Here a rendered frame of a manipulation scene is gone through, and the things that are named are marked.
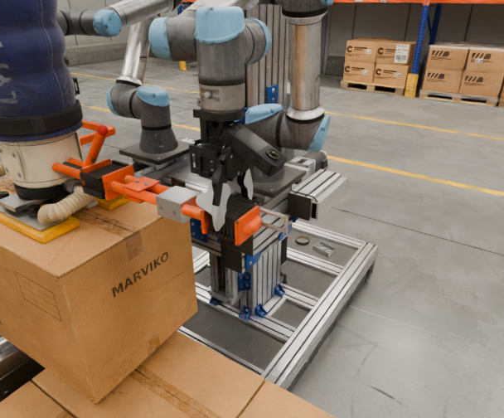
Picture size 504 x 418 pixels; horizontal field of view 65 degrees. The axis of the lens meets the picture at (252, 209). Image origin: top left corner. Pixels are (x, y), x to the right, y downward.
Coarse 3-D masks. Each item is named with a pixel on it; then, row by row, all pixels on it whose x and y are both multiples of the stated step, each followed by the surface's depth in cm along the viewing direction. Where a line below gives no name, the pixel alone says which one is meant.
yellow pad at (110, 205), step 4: (120, 196) 109; (124, 196) 109; (100, 200) 107; (104, 200) 107; (112, 200) 107; (116, 200) 107; (120, 200) 107; (124, 200) 108; (128, 200) 110; (100, 204) 106; (104, 204) 105; (108, 204) 105; (112, 204) 105; (116, 204) 106; (120, 204) 108; (104, 208) 106; (108, 208) 105; (112, 208) 106
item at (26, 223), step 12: (0, 192) 104; (12, 192) 111; (36, 204) 98; (0, 216) 99; (12, 216) 98; (24, 216) 98; (36, 216) 98; (12, 228) 97; (24, 228) 94; (36, 228) 93; (48, 228) 94; (60, 228) 94; (72, 228) 97; (36, 240) 92; (48, 240) 92
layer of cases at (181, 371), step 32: (160, 352) 130; (192, 352) 130; (32, 384) 120; (64, 384) 120; (128, 384) 120; (160, 384) 120; (192, 384) 120; (224, 384) 120; (256, 384) 120; (0, 416) 111; (32, 416) 111; (64, 416) 111; (96, 416) 111; (128, 416) 111; (160, 416) 111; (192, 416) 111; (224, 416) 111; (256, 416) 111; (288, 416) 111; (320, 416) 111
